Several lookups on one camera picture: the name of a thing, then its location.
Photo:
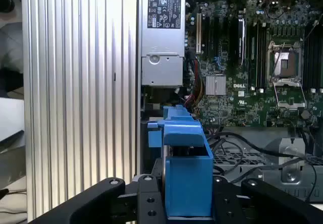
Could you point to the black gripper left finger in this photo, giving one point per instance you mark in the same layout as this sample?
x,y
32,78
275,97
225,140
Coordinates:
x,y
83,203

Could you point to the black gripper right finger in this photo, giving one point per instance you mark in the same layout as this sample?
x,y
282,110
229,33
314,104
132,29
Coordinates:
x,y
277,206

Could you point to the blue disk carrier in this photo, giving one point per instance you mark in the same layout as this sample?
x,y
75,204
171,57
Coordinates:
x,y
186,183

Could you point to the black RAM slot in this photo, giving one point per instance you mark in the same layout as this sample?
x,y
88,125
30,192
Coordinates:
x,y
262,57
318,57
308,57
252,57

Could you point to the long black expansion slot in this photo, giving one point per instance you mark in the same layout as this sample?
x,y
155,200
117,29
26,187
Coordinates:
x,y
241,40

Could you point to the white expansion slot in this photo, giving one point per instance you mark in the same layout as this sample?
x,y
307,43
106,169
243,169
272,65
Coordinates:
x,y
199,32

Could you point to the open PC case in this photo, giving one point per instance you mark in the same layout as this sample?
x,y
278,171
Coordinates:
x,y
262,133

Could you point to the green motherboard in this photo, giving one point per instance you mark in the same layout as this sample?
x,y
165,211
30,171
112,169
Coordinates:
x,y
227,108

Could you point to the white desk panel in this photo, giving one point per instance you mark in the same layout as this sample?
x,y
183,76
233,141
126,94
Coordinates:
x,y
11,118

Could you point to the silver finned chipset heatsink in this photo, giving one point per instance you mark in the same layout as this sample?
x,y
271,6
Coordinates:
x,y
215,85

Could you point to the CPU socket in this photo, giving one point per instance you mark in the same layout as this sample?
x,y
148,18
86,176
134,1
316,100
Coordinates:
x,y
290,67

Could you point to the thin metal locking lever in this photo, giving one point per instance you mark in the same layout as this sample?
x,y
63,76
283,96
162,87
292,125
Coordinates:
x,y
277,60

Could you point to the silver power supply unit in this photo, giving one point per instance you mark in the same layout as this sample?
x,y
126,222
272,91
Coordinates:
x,y
161,40

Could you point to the metal socket cover frame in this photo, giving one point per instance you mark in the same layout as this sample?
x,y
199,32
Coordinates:
x,y
291,105

